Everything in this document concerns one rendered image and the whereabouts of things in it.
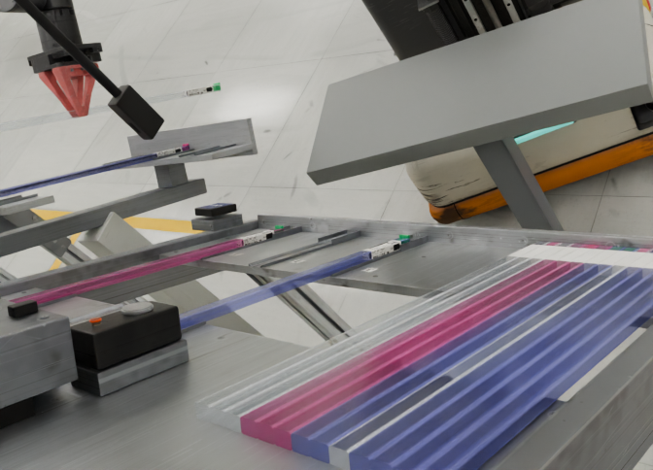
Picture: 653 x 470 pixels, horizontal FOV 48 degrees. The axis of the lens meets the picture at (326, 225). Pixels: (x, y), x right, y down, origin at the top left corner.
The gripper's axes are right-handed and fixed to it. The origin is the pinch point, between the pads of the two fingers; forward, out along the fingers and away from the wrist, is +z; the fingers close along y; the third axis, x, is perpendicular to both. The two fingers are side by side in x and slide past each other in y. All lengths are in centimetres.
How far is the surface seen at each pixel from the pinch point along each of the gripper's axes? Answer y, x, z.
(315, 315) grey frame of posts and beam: 14, 27, 42
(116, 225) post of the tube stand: -8.0, 7.1, 19.4
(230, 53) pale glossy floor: -131, 170, -17
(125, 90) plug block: 48, -28, 0
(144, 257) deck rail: 16.0, -6.4, 20.8
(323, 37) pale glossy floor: -79, 168, -14
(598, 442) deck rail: 83, -29, 25
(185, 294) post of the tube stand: -8.3, 18.3, 35.6
